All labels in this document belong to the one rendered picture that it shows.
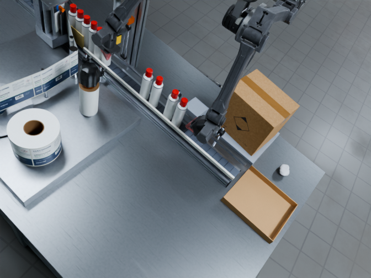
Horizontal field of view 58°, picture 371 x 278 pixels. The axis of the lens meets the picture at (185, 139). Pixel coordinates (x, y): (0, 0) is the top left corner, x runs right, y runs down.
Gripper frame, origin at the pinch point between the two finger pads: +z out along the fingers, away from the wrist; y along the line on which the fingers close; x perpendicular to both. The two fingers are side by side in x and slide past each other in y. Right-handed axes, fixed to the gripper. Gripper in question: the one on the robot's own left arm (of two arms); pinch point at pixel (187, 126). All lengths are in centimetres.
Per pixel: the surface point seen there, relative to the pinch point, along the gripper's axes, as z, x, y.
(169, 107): 3.6, -12.4, 2.5
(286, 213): -34, 56, -7
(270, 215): -30, 51, 1
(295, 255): 5, 138, -44
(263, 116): -30.2, 7.4, -20.1
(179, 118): 0.9, -5.6, 2.4
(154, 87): 7.8, -23.6, 2.6
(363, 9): 68, 67, -438
